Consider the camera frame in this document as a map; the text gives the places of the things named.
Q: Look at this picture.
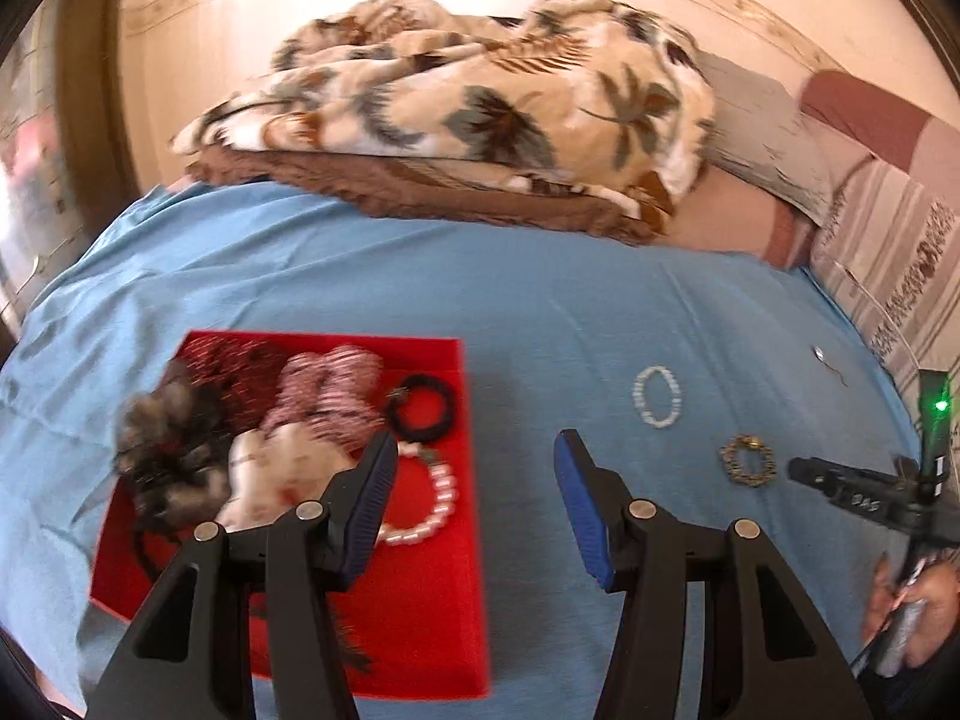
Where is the dark red polka scrunchie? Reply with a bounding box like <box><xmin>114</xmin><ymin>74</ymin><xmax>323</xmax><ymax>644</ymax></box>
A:
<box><xmin>178</xmin><ymin>335</ymin><xmax>286</xmax><ymax>434</ymax></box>

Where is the striped floral pillow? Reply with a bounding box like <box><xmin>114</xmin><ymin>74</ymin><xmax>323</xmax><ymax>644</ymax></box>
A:
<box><xmin>809</xmin><ymin>158</ymin><xmax>958</xmax><ymax>418</ymax></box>

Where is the black bead bracelet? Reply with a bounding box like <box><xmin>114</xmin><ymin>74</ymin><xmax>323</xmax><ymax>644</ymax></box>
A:
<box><xmin>385</xmin><ymin>374</ymin><xmax>459</xmax><ymax>446</ymax></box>

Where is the black hair claw clip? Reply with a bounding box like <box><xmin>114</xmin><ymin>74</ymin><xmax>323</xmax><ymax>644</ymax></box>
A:
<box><xmin>332</xmin><ymin>613</ymin><xmax>373</xmax><ymax>674</ymax></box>

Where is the pink quilted mattress cover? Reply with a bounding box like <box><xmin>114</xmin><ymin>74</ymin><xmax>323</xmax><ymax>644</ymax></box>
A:
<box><xmin>659</xmin><ymin>166</ymin><xmax>817</xmax><ymax>270</ymax></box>

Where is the blue bed cloth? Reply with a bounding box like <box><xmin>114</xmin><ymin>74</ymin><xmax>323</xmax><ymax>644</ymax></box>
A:
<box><xmin>2</xmin><ymin>184</ymin><xmax>918</xmax><ymax>718</ymax></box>

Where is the grey-blue pillow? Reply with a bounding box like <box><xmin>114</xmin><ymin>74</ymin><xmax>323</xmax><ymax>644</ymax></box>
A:
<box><xmin>698</xmin><ymin>52</ymin><xmax>832</xmax><ymax>226</ymax></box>

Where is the floral leaf blanket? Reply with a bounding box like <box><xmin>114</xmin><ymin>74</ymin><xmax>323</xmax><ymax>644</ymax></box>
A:
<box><xmin>171</xmin><ymin>0</ymin><xmax>716</xmax><ymax>227</ymax></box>

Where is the large pearl bracelet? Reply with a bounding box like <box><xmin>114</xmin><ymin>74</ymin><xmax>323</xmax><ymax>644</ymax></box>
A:
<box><xmin>374</xmin><ymin>439</ymin><xmax>459</xmax><ymax>548</ymax></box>

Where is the gold leopard bracelet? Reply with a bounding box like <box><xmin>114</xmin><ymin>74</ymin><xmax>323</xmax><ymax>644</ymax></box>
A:
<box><xmin>717</xmin><ymin>432</ymin><xmax>779</xmax><ymax>490</ymax></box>

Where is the person right hand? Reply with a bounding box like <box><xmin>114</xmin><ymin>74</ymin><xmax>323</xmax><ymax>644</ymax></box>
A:
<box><xmin>861</xmin><ymin>556</ymin><xmax>958</xmax><ymax>668</ymax></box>

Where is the small pearl bracelet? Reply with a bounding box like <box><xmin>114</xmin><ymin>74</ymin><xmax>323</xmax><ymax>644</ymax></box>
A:
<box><xmin>629</xmin><ymin>364</ymin><xmax>685</xmax><ymax>431</ymax></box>

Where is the black hair tie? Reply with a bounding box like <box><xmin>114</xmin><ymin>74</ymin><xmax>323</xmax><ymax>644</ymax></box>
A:
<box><xmin>130</xmin><ymin>520</ymin><xmax>171</xmax><ymax>587</ymax></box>

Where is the silver pendant necklace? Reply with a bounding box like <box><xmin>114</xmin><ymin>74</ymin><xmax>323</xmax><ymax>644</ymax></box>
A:
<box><xmin>810</xmin><ymin>344</ymin><xmax>851</xmax><ymax>389</ymax></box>

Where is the red tray box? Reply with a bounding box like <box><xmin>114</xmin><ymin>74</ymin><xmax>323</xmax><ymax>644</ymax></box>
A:
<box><xmin>89</xmin><ymin>330</ymin><xmax>491</xmax><ymax>700</ymax></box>

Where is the white dotted scrunchie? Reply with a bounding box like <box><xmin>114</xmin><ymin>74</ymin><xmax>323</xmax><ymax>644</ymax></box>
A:
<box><xmin>217</xmin><ymin>422</ymin><xmax>355</xmax><ymax>532</ymax></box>

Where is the red plaid scrunchie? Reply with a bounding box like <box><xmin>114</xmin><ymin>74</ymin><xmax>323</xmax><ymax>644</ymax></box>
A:
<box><xmin>260</xmin><ymin>344</ymin><xmax>384</xmax><ymax>454</ymax></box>

